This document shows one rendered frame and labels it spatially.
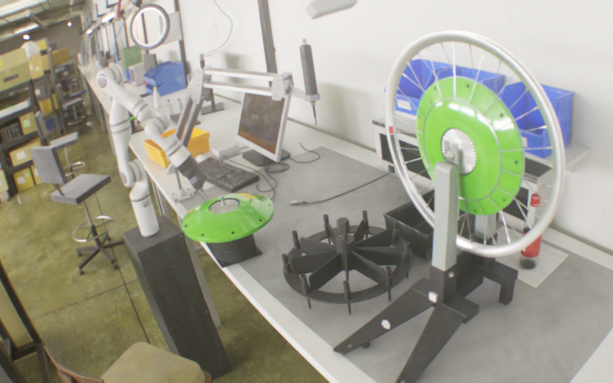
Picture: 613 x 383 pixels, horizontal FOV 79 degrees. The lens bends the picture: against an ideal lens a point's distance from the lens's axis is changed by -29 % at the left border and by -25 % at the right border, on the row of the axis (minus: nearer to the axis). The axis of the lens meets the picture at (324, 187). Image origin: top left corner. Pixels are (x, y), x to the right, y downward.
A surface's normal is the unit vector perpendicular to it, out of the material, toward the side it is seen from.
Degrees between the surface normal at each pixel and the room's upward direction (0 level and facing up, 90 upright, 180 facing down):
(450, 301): 0
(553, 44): 90
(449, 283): 90
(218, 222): 14
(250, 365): 0
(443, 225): 87
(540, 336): 0
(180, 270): 90
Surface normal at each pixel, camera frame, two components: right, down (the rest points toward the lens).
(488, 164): -0.67, 0.40
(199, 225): -0.32, -0.70
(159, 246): 0.64, 0.25
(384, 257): -0.20, 0.49
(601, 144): -0.84, 0.32
